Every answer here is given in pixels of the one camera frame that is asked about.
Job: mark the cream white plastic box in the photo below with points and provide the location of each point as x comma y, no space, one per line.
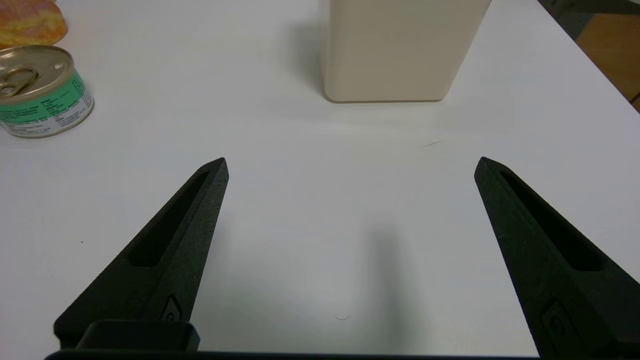
400,50

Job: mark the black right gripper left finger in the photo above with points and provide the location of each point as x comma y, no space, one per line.
160,260

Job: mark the green label tin can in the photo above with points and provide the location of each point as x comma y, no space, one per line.
42,92

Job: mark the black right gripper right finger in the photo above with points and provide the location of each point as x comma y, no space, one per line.
550,260

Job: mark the cream puff pastry toy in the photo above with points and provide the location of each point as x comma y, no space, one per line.
30,22

